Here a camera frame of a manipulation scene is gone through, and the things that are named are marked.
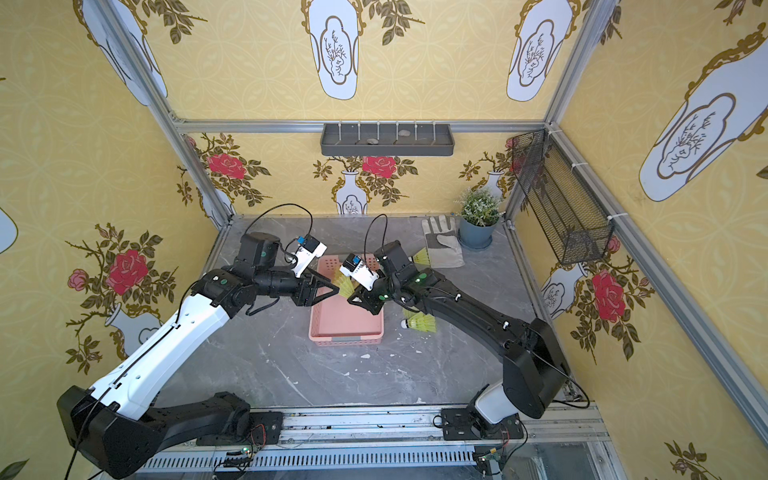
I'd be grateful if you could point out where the small circuit board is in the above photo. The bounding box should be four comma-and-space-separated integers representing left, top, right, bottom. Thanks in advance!
472, 446, 504, 479
221, 448, 254, 470

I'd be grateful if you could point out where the small circuit board left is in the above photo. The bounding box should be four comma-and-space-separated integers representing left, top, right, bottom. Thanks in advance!
221, 448, 254, 470

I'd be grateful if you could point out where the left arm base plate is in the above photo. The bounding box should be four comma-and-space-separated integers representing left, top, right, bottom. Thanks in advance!
195, 410, 284, 447

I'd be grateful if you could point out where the grey white work glove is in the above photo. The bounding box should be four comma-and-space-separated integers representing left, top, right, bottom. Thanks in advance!
422, 215, 465, 269

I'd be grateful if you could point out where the green plant in blue pot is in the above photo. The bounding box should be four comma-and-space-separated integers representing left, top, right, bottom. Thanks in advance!
458, 188, 501, 250

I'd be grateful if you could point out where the small circuit board right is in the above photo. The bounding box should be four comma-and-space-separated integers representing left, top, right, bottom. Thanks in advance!
472, 446, 504, 479

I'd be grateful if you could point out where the yellow shuttlecock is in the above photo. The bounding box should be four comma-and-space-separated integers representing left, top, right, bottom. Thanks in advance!
412, 248, 431, 267
333, 272, 357, 299
401, 313, 437, 333

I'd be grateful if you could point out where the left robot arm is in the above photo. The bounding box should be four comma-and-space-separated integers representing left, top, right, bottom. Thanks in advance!
57, 232, 338, 479

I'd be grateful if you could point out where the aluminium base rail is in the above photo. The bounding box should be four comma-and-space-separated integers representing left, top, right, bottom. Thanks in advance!
133, 404, 627, 479

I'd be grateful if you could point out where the black wire mesh basket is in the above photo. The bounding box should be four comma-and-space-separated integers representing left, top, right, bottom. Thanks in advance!
511, 130, 614, 265

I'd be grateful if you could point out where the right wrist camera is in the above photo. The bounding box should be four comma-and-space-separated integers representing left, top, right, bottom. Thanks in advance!
340, 253, 379, 291

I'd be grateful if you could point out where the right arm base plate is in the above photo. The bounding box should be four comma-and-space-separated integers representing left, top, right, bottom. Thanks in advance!
438, 407, 525, 442

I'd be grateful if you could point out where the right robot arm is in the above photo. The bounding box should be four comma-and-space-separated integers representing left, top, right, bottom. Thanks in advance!
340, 241, 570, 425

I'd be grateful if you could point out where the pink perforated storage basket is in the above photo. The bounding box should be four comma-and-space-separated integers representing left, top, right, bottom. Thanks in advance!
309, 255, 384, 346

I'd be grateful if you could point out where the grey wall shelf tray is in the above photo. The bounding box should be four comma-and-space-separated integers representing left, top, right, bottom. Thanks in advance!
320, 121, 456, 157

